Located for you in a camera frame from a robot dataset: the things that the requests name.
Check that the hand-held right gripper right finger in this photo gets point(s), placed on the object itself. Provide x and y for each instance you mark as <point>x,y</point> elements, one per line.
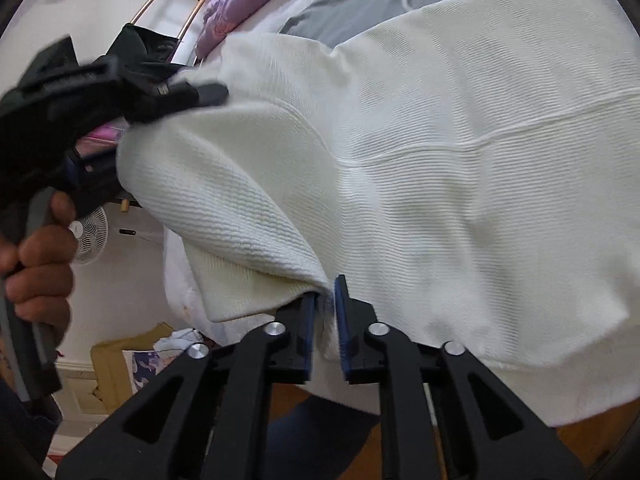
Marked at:
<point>341,320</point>

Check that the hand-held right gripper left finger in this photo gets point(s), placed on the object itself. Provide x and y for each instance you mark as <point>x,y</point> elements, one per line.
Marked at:
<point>310,330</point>

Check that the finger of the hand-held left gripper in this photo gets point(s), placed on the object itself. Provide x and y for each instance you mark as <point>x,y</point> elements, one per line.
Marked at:
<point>95,185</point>
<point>175,95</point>

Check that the white button jacket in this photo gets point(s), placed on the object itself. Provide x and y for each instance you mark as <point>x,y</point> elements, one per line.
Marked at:
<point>425,185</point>

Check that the person's left hand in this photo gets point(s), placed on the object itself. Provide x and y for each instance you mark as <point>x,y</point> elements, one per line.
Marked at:
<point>45,270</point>

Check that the pink towel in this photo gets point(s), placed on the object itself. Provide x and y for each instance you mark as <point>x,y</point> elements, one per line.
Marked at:
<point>105,134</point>

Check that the white fan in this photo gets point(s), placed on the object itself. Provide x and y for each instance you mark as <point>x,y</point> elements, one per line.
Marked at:
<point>92,240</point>

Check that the dark garment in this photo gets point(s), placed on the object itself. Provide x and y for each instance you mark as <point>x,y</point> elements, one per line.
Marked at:
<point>145,45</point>

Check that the person's blue trouser leg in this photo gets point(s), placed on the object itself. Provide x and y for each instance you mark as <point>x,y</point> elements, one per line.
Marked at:
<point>310,435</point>

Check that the cardboard box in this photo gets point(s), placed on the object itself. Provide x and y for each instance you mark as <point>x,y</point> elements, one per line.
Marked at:
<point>112,365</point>

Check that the grey hoodie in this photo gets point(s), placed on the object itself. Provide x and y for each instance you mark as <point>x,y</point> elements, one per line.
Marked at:
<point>350,10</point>

